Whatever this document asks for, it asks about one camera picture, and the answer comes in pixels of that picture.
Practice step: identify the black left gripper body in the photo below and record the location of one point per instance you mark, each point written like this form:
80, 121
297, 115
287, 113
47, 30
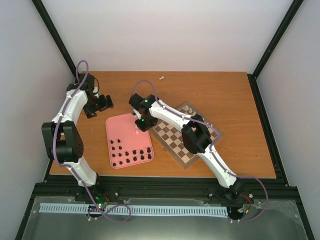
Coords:
95, 105

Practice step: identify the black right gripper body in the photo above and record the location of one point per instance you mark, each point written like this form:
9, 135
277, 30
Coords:
147, 122

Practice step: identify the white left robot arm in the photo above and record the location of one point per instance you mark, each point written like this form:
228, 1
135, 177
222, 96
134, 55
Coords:
61, 138

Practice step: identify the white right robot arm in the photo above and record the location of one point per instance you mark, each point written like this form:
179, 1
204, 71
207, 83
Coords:
196, 136

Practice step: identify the wooden chess board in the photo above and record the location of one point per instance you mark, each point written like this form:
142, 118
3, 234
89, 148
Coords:
172, 140

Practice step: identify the pink plastic tray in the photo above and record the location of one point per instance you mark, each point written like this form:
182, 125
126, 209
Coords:
132, 145

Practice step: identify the light blue cable duct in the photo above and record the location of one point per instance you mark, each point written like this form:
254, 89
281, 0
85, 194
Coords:
137, 210

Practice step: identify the black aluminium frame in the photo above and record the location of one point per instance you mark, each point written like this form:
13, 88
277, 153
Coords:
174, 187

